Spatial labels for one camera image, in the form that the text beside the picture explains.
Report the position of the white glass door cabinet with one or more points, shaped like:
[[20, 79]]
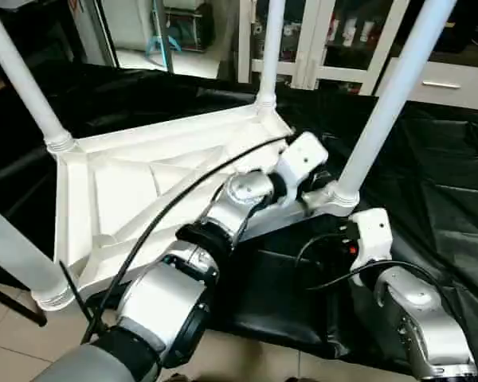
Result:
[[303, 72]]

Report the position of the storage rack with items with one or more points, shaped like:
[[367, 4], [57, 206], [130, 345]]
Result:
[[183, 28]]

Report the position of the black work mat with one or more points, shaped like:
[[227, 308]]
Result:
[[430, 199]]

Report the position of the white plastic table leg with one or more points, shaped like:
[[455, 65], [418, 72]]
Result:
[[271, 48], [390, 95], [24, 79], [16, 255]]

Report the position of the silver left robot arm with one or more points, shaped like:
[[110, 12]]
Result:
[[239, 199]]

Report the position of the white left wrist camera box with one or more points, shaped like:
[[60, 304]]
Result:
[[303, 155]]

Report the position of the white plastic table top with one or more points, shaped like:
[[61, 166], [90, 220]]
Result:
[[119, 183]]

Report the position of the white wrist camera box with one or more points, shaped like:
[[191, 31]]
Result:
[[374, 231], [303, 155]]

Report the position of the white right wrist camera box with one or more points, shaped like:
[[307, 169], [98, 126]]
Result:
[[374, 231]]

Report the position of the white drawer unit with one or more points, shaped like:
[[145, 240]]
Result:
[[454, 91]]

